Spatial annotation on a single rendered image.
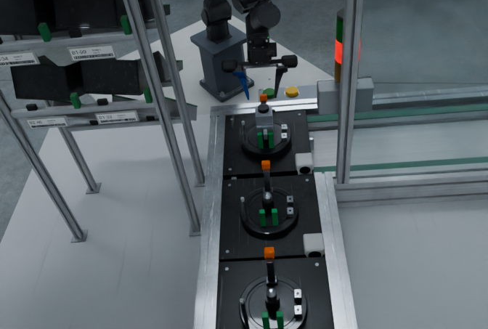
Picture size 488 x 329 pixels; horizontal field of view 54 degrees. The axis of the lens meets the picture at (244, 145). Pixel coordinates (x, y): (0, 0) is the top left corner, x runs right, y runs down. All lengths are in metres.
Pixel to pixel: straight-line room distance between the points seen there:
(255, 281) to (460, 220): 0.58
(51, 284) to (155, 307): 0.29
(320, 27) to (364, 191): 2.48
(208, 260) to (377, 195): 0.47
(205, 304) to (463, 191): 0.72
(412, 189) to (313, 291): 0.41
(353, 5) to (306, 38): 2.60
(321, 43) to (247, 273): 2.57
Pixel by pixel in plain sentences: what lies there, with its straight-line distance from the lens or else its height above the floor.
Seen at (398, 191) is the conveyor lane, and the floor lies 0.92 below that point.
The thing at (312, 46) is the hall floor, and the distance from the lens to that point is 3.46.
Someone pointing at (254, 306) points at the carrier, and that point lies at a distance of 1.04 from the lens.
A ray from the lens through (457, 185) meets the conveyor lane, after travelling 1.35.
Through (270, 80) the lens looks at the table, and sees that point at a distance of 1.75.
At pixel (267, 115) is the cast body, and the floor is 1.09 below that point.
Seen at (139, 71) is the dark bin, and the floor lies 1.35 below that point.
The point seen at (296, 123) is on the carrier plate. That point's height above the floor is 0.97.
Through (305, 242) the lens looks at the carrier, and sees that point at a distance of 1.11.
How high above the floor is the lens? 1.92
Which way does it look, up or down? 45 degrees down
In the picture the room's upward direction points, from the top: 8 degrees counter-clockwise
